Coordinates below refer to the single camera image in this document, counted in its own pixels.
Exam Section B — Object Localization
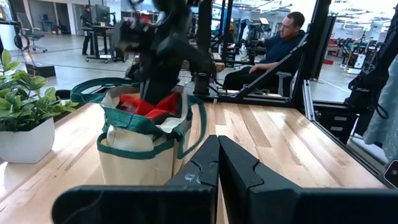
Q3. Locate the black metal stand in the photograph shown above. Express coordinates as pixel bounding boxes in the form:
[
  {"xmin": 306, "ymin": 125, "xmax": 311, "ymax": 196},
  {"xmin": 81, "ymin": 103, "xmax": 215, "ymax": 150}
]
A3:
[{"xmin": 217, "ymin": 0, "xmax": 336, "ymax": 108}]

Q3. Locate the green plant in white pot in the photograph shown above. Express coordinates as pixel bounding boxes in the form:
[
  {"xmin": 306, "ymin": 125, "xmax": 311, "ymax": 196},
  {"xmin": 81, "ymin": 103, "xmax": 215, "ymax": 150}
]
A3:
[{"xmin": 0, "ymin": 49, "xmax": 80, "ymax": 165}]

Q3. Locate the silver aluminium post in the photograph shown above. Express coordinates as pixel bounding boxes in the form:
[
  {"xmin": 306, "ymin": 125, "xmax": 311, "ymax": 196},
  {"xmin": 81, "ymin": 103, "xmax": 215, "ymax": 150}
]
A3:
[{"xmin": 302, "ymin": 79, "xmax": 315, "ymax": 123}]

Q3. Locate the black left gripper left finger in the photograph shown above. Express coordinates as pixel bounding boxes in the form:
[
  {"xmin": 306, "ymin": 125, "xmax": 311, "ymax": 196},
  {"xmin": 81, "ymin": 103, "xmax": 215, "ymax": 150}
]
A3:
[{"xmin": 51, "ymin": 135, "xmax": 220, "ymax": 224}]

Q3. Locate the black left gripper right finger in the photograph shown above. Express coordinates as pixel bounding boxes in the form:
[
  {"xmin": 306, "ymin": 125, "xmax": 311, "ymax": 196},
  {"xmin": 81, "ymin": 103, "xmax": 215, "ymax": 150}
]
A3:
[{"xmin": 219, "ymin": 136, "xmax": 398, "ymax": 224}]

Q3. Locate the cream canvas green-trimmed gardening bag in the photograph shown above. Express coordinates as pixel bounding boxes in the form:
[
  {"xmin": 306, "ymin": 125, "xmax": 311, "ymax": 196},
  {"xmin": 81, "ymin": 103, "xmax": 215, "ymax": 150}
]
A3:
[{"xmin": 70, "ymin": 77, "xmax": 208, "ymax": 187}]

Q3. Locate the seated person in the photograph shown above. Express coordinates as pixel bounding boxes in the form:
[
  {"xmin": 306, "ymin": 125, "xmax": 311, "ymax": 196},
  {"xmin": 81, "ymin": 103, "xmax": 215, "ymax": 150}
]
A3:
[{"xmin": 223, "ymin": 11, "xmax": 307, "ymax": 94}]

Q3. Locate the black and red work glove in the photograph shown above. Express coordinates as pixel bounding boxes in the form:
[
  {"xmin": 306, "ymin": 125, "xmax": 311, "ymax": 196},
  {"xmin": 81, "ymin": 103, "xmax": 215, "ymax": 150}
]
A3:
[{"xmin": 118, "ymin": 94, "xmax": 156, "ymax": 116}]

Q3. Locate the standing person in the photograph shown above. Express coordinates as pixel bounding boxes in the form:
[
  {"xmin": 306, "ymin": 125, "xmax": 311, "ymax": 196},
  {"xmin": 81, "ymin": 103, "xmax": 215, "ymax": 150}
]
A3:
[{"xmin": 80, "ymin": 4, "xmax": 94, "ymax": 57}]

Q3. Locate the black standing desk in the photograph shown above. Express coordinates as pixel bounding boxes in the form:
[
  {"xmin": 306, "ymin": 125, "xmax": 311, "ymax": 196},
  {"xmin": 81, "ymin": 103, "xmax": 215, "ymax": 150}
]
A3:
[{"xmin": 85, "ymin": 2, "xmax": 121, "ymax": 65}]

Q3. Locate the office chair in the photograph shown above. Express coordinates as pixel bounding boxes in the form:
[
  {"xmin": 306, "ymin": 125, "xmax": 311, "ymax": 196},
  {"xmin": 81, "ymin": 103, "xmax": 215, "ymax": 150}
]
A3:
[{"xmin": 14, "ymin": 11, "xmax": 49, "ymax": 54}]

